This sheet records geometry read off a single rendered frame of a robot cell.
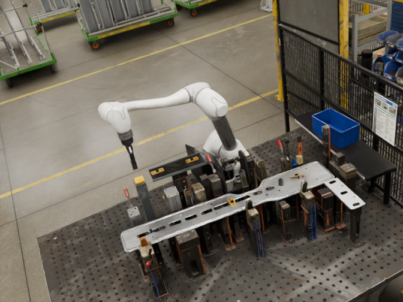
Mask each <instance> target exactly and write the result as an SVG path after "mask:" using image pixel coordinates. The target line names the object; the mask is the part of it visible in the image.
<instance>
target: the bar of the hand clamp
mask: <svg viewBox="0 0 403 302"><path fill-rule="evenodd" d="M281 141H282V148H283V152H284V158H285V160H286V163H287V157H286V156H288V158H289V161H290V162H291V157H290V150H289V145H288V144H289V140H288V138H287V137H285V138H282V139H281Z"/></svg>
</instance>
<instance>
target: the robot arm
mask: <svg viewBox="0 0 403 302"><path fill-rule="evenodd" d="M189 102H192V103H194V104H196V105H198V106H199V107H200V108H201V110H202V111H203V112H204V114H205V115H206V116H207V117H208V118H209V119H210V120H211V121H212V123H213V125H214V127H215V130H214V131H213V132H212V133H211V134H210V136H209V137H208V138H207V140H206V142H205V144H204V146H203V148H202V149H201V150H198V149H195V151H196V153H197V152H200V153H201V154H202V156H203V157H204V159H205V160H206V162H208V159H207V157H206V156H207V155H209V156H210V159H211V161H212V163H213V164H215V159H216V158H218V159H219V158H220V157H221V158H222V159H223V158H227V159H232V157H236V156H239V155H238V151H239V150H241V151H243V153H244V154H245V156H248V155H249V153H248V152H247V151H246V149H245V148H244V147H243V145H242V144H241V142H240V141H239V140H237V139H235V137H234V134H233V132H232V130H231V127H230V124H229V122H228V120H227V117H226V114H227V112H228V104H227V102H226V101H225V99H224V98H223V97H222V96H221V95H219V94H218V93H216V92H215V91H213V90H211V89H210V86H209V85H208V84H207V83H203V82H199V83H194V84H191V85H188V86H186V87H184V88H182V89H181V90H179V91H177V92H176V93H174V94H173V95H170V96H168V97H165V98H158V99H147V100H141V101H131V102H125V103H119V102H104V103H102V104H100V106H99V108H98V112H99V115H100V117H101V118H102V119H103V120H105V121H106V122H108V123H110V124H111V125H112V126H113V127H114V128H115V129H116V132H117V134H118V136H119V139H120V140H121V143H122V145H124V146H125V147H126V149H127V151H128V154H129V156H130V162H131V165H132V167H133V170H136V169H138V167H137V164H136V160H135V157H134V153H133V146H132V145H131V144H132V143H133V141H134V140H133V132H132V129H131V121H130V116H129V114H128V111H131V110H139V109H149V108H164V107H171V106H174V105H180V104H187V103H189Z"/></svg>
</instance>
